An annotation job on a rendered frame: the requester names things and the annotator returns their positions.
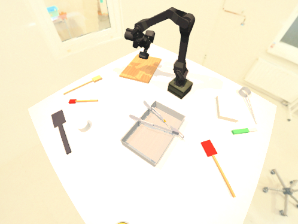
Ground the light wooden board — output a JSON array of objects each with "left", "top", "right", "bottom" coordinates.
[{"left": 119, "top": 55, "right": 162, "bottom": 83}]

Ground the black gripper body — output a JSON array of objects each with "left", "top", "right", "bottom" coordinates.
[{"left": 139, "top": 30, "right": 155, "bottom": 60}]

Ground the grey spatula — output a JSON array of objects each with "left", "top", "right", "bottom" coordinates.
[{"left": 51, "top": 110, "right": 71, "bottom": 154}]

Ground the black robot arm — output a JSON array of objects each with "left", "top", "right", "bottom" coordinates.
[{"left": 124, "top": 7, "right": 196, "bottom": 87}]

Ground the grey rectangular roasting tin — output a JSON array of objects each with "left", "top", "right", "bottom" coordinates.
[{"left": 120, "top": 101, "right": 185, "bottom": 167}]

